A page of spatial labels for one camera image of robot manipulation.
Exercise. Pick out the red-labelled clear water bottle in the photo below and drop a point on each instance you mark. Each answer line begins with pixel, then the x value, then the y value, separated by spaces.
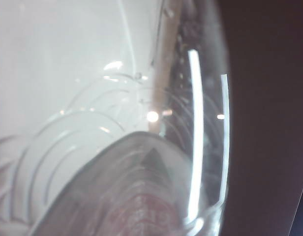
pixel 68 73

